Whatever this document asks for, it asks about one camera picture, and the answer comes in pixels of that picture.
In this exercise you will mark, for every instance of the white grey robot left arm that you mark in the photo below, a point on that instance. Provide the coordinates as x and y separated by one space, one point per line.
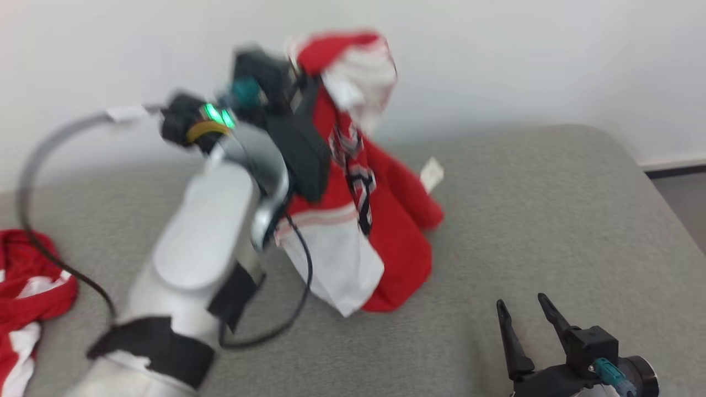
193 242

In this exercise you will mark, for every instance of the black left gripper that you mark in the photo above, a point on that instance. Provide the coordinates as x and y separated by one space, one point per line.
303 149

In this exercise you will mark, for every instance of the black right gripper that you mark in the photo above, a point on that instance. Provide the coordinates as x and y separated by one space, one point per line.
551 383

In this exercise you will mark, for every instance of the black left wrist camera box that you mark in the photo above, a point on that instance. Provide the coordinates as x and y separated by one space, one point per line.
265 71

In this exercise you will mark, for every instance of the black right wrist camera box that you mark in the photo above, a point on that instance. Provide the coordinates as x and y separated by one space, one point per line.
593 344

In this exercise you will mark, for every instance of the crumpled red white garment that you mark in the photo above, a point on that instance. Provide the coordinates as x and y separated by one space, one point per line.
27 275

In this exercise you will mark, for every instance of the black white wall baseboard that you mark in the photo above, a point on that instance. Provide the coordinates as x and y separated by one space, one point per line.
678 165

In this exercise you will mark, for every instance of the red white number 23 jersey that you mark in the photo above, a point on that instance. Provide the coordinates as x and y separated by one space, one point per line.
402 242

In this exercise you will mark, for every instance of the grey fabric sofa cushion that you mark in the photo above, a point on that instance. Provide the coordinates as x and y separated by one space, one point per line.
551 220

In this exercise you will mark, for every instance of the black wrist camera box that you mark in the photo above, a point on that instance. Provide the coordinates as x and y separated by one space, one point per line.
265 71
593 344

